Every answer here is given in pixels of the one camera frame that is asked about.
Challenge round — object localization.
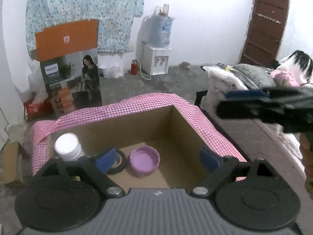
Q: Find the black tape roll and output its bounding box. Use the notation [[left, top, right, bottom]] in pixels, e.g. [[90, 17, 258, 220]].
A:
[[107, 150, 127, 174]]

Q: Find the blue water jug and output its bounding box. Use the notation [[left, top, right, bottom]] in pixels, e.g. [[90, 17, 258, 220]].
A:
[[148, 4, 175, 48]]

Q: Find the grey and white bedding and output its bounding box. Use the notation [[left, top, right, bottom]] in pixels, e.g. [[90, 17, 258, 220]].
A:
[[200, 64, 312, 110]]

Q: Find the floral blue hanging cloth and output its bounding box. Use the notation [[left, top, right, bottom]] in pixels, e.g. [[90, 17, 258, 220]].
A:
[[25, 0, 144, 53]]

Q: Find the brown cardboard box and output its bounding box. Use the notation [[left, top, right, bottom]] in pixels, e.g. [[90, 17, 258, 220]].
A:
[[46, 103, 222, 194]]

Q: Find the white supplement bottle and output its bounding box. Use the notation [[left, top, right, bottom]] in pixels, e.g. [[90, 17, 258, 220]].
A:
[[54, 133, 85, 161]]

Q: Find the purple plastic lid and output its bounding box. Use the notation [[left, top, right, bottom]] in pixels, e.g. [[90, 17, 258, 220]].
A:
[[129, 145, 160, 178]]

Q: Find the orange Philips appliance box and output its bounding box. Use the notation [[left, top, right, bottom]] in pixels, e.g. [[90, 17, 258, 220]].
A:
[[35, 19, 102, 117]]

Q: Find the white plastic bag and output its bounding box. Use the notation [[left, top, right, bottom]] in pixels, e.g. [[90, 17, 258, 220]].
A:
[[98, 52, 125, 79]]

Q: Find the small cardboard piece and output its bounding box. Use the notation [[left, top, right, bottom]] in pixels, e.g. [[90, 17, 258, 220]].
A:
[[2, 141, 23, 187]]

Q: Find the white water dispenser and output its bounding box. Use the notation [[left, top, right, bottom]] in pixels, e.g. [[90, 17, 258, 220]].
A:
[[142, 43, 172, 76]]

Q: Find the red thermos bottle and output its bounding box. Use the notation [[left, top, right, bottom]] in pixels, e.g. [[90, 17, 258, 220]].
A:
[[130, 59, 139, 75]]

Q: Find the pink checkered cloth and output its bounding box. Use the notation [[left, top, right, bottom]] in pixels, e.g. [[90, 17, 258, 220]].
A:
[[32, 92, 248, 175]]

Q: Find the red snack package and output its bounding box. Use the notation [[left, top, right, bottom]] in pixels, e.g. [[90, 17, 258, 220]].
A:
[[23, 99, 53, 122]]

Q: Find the black and white plush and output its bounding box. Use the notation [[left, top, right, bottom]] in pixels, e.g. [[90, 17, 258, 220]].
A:
[[270, 50, 312, 87]]

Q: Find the brown wooden door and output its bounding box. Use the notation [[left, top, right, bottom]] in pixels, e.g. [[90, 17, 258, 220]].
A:
[[239, 0, 289, 68]]

